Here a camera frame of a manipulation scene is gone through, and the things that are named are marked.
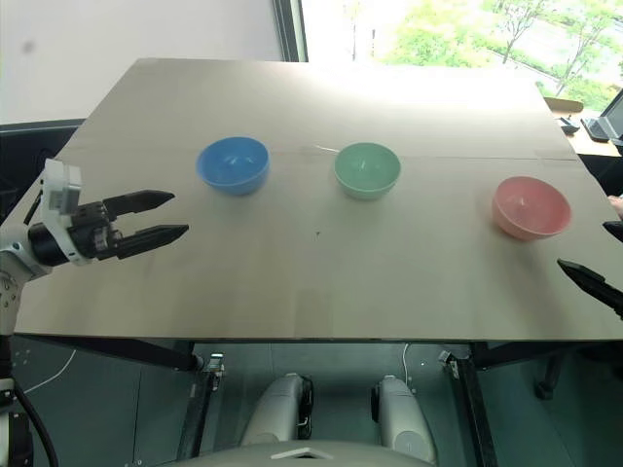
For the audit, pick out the silver robot torso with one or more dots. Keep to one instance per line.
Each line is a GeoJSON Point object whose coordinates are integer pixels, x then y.
{"type": "Point", "coordinates": [233, 457]}

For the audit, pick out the blue plastic bowl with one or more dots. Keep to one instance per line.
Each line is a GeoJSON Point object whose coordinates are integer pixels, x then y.
{"type": "Point", "coordinates": [232, 165]}

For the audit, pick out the black office chair base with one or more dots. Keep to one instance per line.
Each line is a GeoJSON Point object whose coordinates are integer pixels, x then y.
{"type": "Point", "coordinates": [550, 377]}

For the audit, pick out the black low cabinet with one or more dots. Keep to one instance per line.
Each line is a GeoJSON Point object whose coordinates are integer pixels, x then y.
{"type": "Point", "coordinates": [29, 155]}

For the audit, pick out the wooden side desk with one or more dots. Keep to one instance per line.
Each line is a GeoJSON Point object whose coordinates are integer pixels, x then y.
{"type": "Point", "coordinates": [564, 104]}

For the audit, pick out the green plastic bowl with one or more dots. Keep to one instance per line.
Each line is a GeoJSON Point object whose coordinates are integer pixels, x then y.
{"type": "Point", "coordinates": [367, 171]}

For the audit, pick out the silver right robot leg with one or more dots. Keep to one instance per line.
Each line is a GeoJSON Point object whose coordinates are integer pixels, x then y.
{"type": "Point", "coordinates": [404, 413]}

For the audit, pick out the black table frame strut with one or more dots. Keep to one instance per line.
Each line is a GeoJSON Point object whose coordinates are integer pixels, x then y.
{"type": "Point", "coordinates": [474, 413]}
{"type": "Point", "coordinates": [194, 413]}

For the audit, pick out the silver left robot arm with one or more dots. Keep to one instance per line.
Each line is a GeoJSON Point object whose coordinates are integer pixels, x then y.
{"type": "Point", "coordinates": [19, 262]}

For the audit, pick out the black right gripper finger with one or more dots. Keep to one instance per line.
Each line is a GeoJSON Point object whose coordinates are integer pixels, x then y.
{"type": "Point", "coordinates": [615, 230]}
{"type": "Point", "coordinates": [596, 287]}

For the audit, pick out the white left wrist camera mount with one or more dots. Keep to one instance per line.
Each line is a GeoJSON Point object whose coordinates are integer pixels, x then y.
{"type": "Point", "coordinates": [59, 190]}

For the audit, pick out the red plastic bowl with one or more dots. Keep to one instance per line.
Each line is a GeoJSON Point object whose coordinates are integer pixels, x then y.
{"type": "Point", "coordinates": [530, 210]}

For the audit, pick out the black laptop computer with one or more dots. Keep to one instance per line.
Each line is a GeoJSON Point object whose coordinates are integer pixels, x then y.
{"type": "Point", "coordinates": [611, 119]}

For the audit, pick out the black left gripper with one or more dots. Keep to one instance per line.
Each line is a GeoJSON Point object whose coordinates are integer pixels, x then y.
{"type": "Point", "coordinates": [92, 231]}

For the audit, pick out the dark window frame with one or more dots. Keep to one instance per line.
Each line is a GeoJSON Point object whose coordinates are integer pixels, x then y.
{"type": "Point", "coordinates": [290, 29]}

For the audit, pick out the silver left robot leg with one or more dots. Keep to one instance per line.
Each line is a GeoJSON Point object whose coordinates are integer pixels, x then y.
{"type": "Point", "coordinates": [280, 404]}

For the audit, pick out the silver robot leg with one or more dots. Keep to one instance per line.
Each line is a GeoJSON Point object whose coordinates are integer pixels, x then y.
{"type": "Point", "coordinates": [280, 404]}
{"type": "Point", "coordinates": [404, 413]}

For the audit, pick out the bystander bare hand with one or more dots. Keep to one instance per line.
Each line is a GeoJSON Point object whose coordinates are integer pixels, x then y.
{"type": "Point", "coordinates": [618, 205]}

